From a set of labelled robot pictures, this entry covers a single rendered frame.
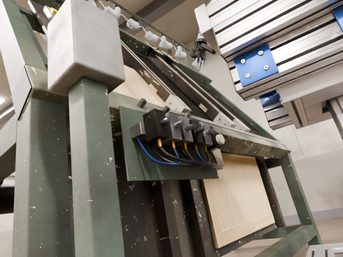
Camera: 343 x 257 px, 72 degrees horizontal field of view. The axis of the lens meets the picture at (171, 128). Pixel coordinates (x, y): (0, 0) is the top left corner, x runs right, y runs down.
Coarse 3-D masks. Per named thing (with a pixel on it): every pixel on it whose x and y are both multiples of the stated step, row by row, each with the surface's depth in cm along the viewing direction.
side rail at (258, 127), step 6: (210, 90) 279; (216, 90) 274; (222, 96) 268; (228, 102) 262; (234, 108) 256; (240, 114) 250; (246, 114) 248; (246, 120) 245; (252, 120) 241; (258, 126) 236; (264, 132) 231; (270, 138) 226; (276, 138) 229
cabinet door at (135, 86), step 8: (128, 72) 130; (136, 72) 139; (128, 80) 118; (136, 80) 127; (120, 88) 102; (128, 88) 108; (136, 88) 115; (144, 88) 123; (136, 96) 105; (144, 96) 112; (152, 96) 119; (160, 104) 115
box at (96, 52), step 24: (72, 0) 49; (48, 24) 56; (72, 24) 47; (96, 24) 52; (48, 48) 53; (72, 48) 45; (96, 48) 49; (120, 48) 55; (48, 72) 51; (72, 72) 46; (96, 72) 47; (120, 72) 52
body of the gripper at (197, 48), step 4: (200, 40) 157; (204, 40) 157; (196, 44) 161; (200, 44) 162; (192, 48) 159; (196, 48) 158; (200, 48) 159; (192, 52) 160; (196, 52) 158; (204, 52) 159; (192, 56) 159; (196, 56) 159; (204, 56) 159
